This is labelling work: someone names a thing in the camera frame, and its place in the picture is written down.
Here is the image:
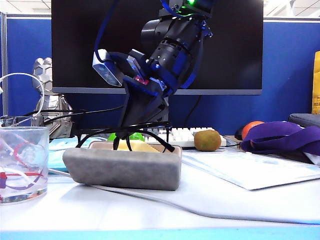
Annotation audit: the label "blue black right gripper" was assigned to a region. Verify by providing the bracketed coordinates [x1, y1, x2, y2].
[117, 37, 198, 132]

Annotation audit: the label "black frame glasses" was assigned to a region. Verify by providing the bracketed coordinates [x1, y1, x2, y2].
[72, 120, 176, 154]

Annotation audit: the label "grey felt glasses case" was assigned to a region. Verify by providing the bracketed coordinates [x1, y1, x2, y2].
[62, 140, 183, 192]

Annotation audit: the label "green apple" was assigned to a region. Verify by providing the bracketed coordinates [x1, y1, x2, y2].
[107, 131, 146, 144]

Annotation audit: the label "yellow lens cloth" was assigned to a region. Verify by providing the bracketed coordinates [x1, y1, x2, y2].
[116, 139, 161, 154]

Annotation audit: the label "white grey keyboard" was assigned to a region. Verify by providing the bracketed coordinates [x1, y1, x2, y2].
[74, 127, 228, 148]

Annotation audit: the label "brown kiwi fruit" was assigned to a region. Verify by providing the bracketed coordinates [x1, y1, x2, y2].
[194, 129, 223, 153]

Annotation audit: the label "black computer monitor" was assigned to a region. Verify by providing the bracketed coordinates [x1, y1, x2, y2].
[51, 0, 264, 96]

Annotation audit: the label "black computer mouse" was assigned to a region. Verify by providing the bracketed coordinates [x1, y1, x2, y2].
[234, 126, 248, 141]

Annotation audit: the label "orange fruit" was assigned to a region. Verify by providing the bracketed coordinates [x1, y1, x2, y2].
[242, 120, 266, 141]

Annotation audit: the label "silver robot figurine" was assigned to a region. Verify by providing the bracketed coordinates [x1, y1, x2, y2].
[32, 57, 74, 140]

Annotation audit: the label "clear plastic box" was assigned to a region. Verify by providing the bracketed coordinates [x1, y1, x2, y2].
[0, 115, 45, 129]

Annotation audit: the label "white blue plastic sleeve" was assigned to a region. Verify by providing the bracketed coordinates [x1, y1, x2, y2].
[181, 149, 320, 191]

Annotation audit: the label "purple cloth bag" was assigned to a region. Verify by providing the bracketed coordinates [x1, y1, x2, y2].
[239, 121, 320, 155]

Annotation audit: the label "clear glass cup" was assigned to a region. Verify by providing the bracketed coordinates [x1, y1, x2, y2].
[0, 126, 50, 205]

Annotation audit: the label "grey fabric pouch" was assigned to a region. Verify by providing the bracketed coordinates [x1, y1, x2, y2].
[288, 113, 320, 128]

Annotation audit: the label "yellow paper bag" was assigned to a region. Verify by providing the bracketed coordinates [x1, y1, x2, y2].
[311, 50, 320, 115]

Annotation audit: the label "long black cable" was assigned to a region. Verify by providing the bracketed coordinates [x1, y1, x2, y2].
[23, 104, 125, 119]

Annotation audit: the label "black monitor cable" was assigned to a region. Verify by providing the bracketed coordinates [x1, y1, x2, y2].
[184, 95, 203, 127]

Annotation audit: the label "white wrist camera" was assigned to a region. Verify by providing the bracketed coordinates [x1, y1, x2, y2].
[92, 48, 124, 88]

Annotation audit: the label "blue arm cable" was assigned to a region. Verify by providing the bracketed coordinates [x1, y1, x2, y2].
[174, 13, 210, 90]

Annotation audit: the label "blue camera cable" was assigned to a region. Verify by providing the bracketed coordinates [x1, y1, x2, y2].
[94, 0, 120, 62]

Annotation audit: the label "thin white looped cable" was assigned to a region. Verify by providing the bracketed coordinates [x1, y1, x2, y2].
[0, 72, 46, 126]

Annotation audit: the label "grey metal partition post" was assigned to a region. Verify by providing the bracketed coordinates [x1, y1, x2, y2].
[0, 11, 9, 117]

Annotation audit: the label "thick white cable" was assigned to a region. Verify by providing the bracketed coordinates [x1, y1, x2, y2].
[47, 167, 320, 225]

